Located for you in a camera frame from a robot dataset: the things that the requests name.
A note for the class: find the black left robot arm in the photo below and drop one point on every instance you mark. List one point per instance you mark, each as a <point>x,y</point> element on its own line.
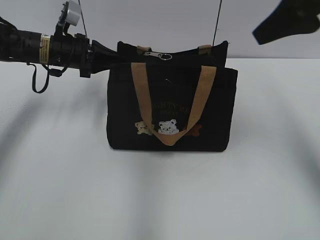
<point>27,46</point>

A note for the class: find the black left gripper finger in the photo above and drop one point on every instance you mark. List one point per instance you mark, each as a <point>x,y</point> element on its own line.
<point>103,58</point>

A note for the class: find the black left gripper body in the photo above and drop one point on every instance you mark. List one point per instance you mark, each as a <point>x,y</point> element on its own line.
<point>67,51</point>

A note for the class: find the black canvas tote bag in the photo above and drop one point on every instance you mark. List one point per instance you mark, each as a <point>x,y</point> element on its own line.
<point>172,85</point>

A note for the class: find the silver zipper pull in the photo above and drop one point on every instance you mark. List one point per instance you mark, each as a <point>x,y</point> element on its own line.
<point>161,56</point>

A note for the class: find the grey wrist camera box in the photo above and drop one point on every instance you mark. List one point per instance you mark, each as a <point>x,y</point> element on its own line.
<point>70,13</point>

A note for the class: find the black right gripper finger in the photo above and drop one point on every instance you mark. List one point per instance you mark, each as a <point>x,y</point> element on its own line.
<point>289,18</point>

